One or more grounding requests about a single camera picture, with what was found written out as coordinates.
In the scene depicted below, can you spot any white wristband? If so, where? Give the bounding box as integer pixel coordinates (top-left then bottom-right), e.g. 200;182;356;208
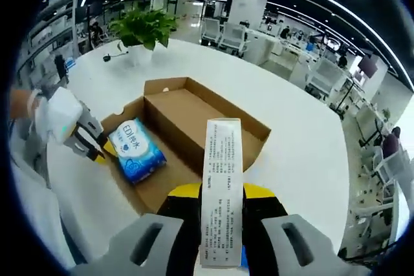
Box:
28;90;43;118

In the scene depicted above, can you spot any blue soft wet wipes pack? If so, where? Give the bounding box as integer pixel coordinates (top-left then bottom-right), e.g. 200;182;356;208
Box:
107;117;168;186

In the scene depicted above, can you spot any black upright object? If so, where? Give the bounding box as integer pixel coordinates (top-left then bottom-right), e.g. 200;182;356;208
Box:
54;54;69;86

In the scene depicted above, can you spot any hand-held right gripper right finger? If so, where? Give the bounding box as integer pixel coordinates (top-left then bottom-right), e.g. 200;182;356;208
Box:
242;182;337;276

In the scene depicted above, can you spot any person's white coat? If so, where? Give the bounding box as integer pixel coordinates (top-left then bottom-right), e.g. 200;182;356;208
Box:
8;117;90;269

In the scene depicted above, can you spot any brown cardboard shoe box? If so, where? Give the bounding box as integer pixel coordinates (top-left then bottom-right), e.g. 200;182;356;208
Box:
100;76;272;215

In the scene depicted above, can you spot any black puck with grey cable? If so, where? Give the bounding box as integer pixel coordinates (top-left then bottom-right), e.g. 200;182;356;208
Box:
102;50;131;63

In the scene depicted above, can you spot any white medicine box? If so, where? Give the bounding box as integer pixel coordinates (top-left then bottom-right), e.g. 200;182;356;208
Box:
199;117;243;269

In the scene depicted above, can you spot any hanging display screen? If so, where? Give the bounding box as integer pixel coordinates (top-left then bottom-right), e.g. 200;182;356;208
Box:
324;36;341;51

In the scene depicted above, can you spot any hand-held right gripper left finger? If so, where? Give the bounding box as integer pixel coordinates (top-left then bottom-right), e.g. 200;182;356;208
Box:
108;182;203;276

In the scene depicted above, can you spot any white office chair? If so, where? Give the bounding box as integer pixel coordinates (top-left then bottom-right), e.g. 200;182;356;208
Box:
202;17;224;46
219;22;250;56
305;59;344;100

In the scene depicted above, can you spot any potted green plant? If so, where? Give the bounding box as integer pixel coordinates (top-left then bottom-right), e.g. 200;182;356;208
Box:
108;9;180;65

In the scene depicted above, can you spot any white square pillar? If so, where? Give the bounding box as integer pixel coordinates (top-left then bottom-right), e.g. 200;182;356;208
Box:
230;0;269;30

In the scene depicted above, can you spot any dark wall monitor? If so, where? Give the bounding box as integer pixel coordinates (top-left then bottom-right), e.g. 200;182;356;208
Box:
357;54;379;80

